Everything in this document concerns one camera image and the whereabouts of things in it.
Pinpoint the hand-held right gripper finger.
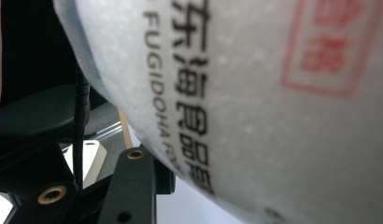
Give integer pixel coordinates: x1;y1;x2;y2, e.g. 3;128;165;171
98;143;177;224

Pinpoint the white flat object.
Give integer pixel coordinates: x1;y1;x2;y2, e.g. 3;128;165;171
62;139;108;189

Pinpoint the metal floor rail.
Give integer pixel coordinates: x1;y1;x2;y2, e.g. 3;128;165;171
93;121;124;142

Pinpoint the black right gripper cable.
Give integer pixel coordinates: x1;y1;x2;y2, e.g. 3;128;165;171
71;66;92;189

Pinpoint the black rounded object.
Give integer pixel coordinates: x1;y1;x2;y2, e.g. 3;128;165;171
0;83;92;147

